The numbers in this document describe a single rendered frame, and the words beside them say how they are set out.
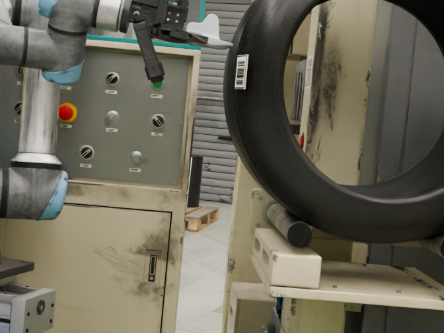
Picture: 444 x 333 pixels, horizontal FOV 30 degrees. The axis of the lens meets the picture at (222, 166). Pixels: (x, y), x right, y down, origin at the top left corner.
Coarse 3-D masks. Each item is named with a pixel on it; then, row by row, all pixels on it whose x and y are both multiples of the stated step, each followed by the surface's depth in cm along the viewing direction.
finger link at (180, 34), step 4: (164, 32) 153; (168, 32) 152; (172, 32) 151; (176, 32) 151; (180, 32) 151; (184, 32) 151; (188, 32) 151; (172, 36) 151; (176, 36) 151; (180, 36) 151; (184, 36) 151; (192, 36) 151; (196, 36) 152; (200, 36) 152; (204, 36) 153; (188, 40) 152; (192, 40) 151; (196, 40) 152; (200, 40) 152; (204, 40) 153
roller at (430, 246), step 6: (438, 234) 154; (414, 240) 167; (420, 240) 162; (426, 240) 158; (432, 240) 155; (438, 240) 152; (426, 246) 159; (432, 246) 155; (438, 246) 151; (438, 252) 152
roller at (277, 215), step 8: (272, 208) 177; (280, 208) 172; (272, 216) 171; (280, 216) 163; (288, 216) 158; (280, 224) 158; (288, 224) 151; (296, 224) 148; (304, 224) 148; (280, 232) 160; (288, 232) 148; (296, 232) 148; (304, 232) 148; (288, 240) 149; (296, 240) 148; (304, 240) 148
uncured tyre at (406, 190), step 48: (288, 0) 144; (384, 0) 175; (432, 0) 173; (240, 48) 147; (288, 48) 144; (240, 96) 147; (240, 144) 151; (288, 144) 145; (288, 192) 148; (336, 192) 146; (384, 192) 175; (432, 192) 147; (384, 240) 151
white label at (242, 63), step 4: (240, 56) 146; (244, 56) 144; (240, 60) 146; (244, 60) 144; (240, 64) 146; (244, 64) 144; (236, 68) 147; (240, 68) 146; (244, 68) 144; (236, 72) 147; (240, 72) 146; (244, 72) 144; (236, 76) 147; (240, 76) 145; (244, 76) 144; (236, 80) 147; (240, 80) 145; (244, 80) 144; (236, 84) 147; (240, 84) 145; (244, 84) 144; (236, 88) 147; (240, 88) 145; (244, 88) 144
